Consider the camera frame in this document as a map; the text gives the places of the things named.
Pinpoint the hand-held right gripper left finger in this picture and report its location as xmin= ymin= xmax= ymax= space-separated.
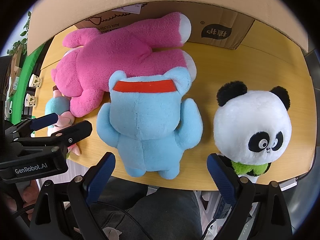
xmin=26 ymin=152 xmax=116 ymax=240

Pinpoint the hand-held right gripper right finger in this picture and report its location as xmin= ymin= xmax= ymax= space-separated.
xmin=207 ymin=153 xmax=293 ymax=240

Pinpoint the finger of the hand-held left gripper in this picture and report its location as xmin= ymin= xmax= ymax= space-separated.
xmin=4 ymin=113 xmax=59 ymax=141
xmin=14 ymin=120 xmax=93 ymax=153

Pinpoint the pink plush bear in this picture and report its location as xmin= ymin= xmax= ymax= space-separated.
xmin=51 ymin=12 xmax=197 ymax=118

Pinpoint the wooden desktop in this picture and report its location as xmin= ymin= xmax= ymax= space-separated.
xmin=37 ymin=17 xmax=316 ymax=191

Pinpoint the person's left hand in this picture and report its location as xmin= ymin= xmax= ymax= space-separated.
xmin=4 ymin=179 xmax=40 ymax=214

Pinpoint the small teal pink plush doll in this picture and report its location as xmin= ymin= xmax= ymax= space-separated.
xmin=45 ymin=86 xmax=82 ymax=156

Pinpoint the green panel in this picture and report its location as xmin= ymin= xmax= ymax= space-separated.
xmin=11 ymin=39 xmax=52 ymax=120

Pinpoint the panda plush toy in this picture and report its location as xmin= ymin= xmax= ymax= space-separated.
xmin=213 ymin=80 xmax=292 ymax=183

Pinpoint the light blue plush toy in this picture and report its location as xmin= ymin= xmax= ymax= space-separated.
xmin=97 ymin=66 xmax=203 ymax=180

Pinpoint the green leafy plant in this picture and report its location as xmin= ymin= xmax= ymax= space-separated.
xmin=6 ymin=10 xmax=32 ymax=55

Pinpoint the white shipping label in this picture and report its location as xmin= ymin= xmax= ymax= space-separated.
xmin=110 ymin=2 xmax=148 ymax=14

